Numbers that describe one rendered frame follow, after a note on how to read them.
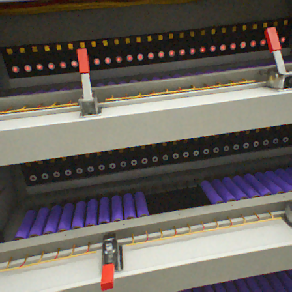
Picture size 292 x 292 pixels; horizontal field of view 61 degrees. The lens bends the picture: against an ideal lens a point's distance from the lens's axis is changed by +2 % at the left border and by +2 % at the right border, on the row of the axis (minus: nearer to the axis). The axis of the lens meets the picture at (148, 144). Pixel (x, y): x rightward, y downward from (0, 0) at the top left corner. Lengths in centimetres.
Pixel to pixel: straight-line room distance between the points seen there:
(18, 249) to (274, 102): 39
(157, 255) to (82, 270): 10
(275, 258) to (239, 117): 19
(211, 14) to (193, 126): 33
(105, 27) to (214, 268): 47
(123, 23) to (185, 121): 30
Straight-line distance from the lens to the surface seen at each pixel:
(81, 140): 32
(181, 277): 37
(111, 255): 34
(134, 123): 31
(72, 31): 56
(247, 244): 38
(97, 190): 47
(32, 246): 40
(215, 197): 43
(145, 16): 57
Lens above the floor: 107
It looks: 1 degrees down
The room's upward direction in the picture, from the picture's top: 8 degrees counter-clockwise
